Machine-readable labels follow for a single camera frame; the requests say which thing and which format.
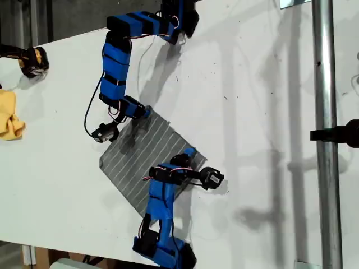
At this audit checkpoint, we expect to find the yellow cloth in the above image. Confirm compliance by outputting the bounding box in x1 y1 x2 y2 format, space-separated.
0 89 26 141

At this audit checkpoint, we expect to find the grey white-striped towel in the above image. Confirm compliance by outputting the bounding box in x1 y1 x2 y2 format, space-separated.
99 105 208 218

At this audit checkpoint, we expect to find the white box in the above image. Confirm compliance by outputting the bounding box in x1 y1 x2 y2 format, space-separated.
49 257 85 269

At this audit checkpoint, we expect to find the thin white cable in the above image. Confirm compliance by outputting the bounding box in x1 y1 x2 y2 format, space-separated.
137 35 187 98

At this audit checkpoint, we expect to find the steel post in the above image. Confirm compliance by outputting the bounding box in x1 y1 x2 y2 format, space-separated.
311 0 344 269

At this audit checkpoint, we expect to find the black clamp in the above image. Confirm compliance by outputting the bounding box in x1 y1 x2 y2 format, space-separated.
309 119 359 149

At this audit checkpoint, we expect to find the black camera stalk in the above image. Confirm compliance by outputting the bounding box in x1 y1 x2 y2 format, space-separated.
185 169 204 183
108 113 127 127

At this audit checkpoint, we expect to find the black camera cable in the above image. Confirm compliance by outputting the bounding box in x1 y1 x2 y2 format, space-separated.
84 75 106 138

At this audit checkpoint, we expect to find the black camera box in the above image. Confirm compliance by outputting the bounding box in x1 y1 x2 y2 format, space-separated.
91 122 120 144
199 166 225 191

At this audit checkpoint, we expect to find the black yellow power tool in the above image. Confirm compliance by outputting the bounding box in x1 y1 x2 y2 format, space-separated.
0 43 50 80

